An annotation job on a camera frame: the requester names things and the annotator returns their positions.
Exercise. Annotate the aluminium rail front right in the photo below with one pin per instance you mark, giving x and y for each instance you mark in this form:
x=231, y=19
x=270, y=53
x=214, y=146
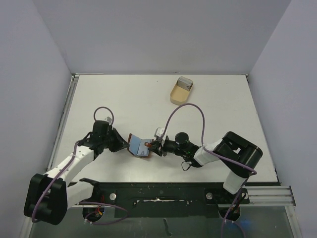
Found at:
x=270, y=196

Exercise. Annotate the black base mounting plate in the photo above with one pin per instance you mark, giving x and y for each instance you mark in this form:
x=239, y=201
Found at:
x=168, y=200

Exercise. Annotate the aluminium rail left edge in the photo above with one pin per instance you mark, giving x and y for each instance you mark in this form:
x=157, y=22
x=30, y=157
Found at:
x=27, y=225

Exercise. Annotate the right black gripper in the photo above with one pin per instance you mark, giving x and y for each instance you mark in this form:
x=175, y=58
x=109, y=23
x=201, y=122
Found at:
x=160, y=145

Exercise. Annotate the brown leather card holder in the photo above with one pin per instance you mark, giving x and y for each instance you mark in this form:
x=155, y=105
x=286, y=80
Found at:
x=139, y=147

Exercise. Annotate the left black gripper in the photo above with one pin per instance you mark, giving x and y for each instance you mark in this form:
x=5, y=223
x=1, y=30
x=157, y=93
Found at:
x=120, y=144

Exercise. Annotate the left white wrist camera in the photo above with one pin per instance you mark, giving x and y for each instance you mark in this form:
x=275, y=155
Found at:
x=108, y=119

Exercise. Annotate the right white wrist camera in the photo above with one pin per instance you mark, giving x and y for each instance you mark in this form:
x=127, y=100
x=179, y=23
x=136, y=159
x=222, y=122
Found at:
x=159, y=132

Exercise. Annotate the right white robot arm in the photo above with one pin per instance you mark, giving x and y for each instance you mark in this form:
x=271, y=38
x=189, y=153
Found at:
x=238, y=154

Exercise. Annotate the tan oval cardboard tray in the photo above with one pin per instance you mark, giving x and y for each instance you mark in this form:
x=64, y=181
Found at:
x=179, y=95

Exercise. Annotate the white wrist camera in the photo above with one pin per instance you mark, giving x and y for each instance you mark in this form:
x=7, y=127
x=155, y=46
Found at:
x=108, y=119
x=159, y=132

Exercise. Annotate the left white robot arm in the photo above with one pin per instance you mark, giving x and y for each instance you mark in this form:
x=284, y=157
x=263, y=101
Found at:
x=51, y=194

